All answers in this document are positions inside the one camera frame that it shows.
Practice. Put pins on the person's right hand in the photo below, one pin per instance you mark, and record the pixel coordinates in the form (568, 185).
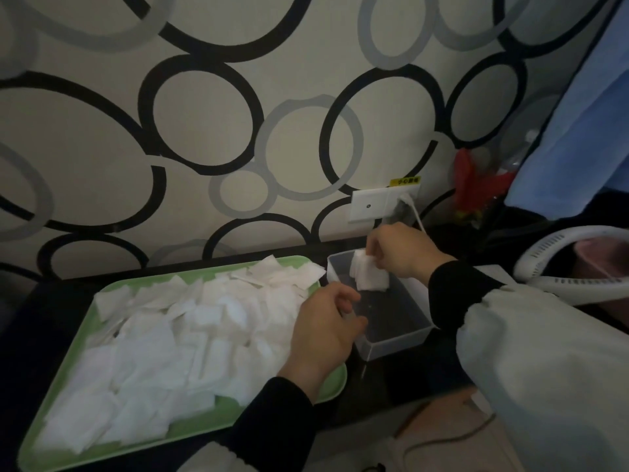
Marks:
(408, 250)

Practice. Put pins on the person's left hand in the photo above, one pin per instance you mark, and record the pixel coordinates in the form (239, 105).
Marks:
(324, 334)

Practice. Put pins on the clear plastic box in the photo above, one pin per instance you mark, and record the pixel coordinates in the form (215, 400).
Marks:
(393, 314)

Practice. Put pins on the pile of white cotton pads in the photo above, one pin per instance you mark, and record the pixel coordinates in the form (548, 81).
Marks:
(147, 358)

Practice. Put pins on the green plastic tray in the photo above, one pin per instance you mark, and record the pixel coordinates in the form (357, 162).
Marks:
(64, 459)

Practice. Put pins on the person's left forearm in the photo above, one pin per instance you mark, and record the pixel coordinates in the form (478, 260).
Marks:
(265, 432)

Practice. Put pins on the person's right forearm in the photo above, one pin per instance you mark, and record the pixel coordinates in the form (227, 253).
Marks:
(540, 368)

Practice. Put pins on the yellow warning sticker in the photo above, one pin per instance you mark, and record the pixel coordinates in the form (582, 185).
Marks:
(405, 181)

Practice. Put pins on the red decoration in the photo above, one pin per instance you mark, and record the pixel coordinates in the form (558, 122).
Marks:
(469, 186)

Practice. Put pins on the white neck fan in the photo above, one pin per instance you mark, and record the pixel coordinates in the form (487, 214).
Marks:
(535, 255)

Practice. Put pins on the orange flat piece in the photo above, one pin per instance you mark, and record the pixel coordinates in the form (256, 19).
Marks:
(432, 412)

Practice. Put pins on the pink plastic basin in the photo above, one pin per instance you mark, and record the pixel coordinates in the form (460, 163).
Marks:
(604, 260)

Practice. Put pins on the blue curtain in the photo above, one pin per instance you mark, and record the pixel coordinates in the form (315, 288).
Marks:
(585, 142)

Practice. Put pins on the grey upholstered sofa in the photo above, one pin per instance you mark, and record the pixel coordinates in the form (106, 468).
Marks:
(12, 299)

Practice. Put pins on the white wall socket plate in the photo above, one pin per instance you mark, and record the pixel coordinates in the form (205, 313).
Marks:
(366, 205)

